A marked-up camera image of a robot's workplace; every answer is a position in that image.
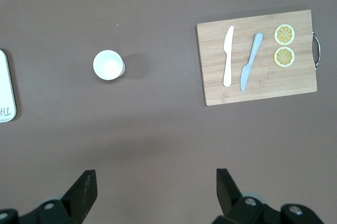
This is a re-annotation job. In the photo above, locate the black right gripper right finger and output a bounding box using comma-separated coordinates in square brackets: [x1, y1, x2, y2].
[214, 168, 280, 224]

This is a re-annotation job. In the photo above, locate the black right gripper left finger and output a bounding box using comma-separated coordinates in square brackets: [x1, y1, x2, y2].
[20, 170, 98, 224]

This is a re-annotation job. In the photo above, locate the white paper cup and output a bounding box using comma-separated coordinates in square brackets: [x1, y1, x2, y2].
[93, 49, 126, 81]

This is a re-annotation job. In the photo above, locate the brown table cover mat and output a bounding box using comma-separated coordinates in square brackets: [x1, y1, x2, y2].
[0, 0, 337, 224]

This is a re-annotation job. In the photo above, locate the wooden cutting board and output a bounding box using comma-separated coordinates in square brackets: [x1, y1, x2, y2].
[196, 9, 322, 107]

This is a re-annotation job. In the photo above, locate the white tray with bear print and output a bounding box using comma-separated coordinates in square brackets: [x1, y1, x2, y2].
[0, 48, 17, 124]

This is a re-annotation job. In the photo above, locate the grey plastic knife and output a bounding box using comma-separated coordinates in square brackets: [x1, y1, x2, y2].
[240, 32, 264, 93]

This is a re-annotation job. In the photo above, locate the white plastic knife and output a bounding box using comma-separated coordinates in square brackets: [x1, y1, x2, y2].
[222, 25, 235, 88]

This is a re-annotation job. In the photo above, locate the yellow lemon slice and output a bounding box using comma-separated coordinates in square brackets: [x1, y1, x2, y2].
[273, 46, 295, 68]
[274, 24, 295, 46]

